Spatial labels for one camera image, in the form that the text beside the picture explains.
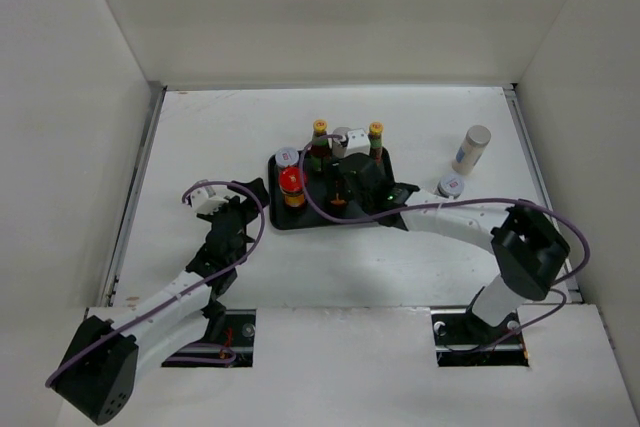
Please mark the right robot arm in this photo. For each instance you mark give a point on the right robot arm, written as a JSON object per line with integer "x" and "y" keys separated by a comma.
{"x": 528, "y": 249}

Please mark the silver lid blue label canister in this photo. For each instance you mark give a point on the silver lid blue label canister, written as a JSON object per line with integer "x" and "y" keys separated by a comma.
{"x": 340, "y": 142}

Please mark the yellow cap sauce bottle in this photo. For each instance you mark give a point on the yellow cap sauce bottle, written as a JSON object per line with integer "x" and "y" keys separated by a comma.
{"x": 375, "y": 139}
{"x": 320, "y": 151}

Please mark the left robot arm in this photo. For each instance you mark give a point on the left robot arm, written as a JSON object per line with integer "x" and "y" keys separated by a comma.
{"x": 106, "y": 357}

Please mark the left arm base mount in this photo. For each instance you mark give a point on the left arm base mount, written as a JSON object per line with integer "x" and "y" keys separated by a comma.
{"x": 228, "y": 342}

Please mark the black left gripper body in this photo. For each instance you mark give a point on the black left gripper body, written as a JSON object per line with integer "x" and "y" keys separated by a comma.
{"x": 245, "y": 214}

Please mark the black plastic tray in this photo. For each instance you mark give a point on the black plastic tray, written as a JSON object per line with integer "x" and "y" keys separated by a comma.
{"x": 283, "y": 217}

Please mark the red lid sauce jar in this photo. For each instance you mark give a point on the red lid sauce jar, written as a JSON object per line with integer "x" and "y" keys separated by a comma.
{"x": 291, "y": 186}
{"x": 336, "y": 195}

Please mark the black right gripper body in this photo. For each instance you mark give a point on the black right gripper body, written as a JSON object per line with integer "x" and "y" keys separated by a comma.
{"x": 365, "y": 204}

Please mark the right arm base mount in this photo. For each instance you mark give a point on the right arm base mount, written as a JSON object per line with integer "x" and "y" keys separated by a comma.
{"x": 463, "y": 340}

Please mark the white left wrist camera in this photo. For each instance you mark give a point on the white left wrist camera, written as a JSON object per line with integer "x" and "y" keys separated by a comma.
{"x": 203, "y": 199}

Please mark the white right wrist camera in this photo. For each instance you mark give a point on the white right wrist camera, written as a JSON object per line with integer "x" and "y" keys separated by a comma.
{"x": 357, "y": 142}

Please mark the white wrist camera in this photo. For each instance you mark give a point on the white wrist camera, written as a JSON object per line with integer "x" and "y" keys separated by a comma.
{"x": 203, "y": 199}
{"x": 357, "y": 142}

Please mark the white lid small jar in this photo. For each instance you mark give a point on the white lid small jar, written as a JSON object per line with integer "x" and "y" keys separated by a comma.
{"x": 450, "y": 185}
{"x": 286, "y": 157}

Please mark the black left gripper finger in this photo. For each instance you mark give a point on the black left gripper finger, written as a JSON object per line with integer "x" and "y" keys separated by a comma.
{"x": 231, "y": 190}
{"x": 259, "y": 196}

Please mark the silver lid white canister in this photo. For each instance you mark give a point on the silver lid white canister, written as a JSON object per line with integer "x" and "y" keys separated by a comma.
{"x": 471, "y": 149}

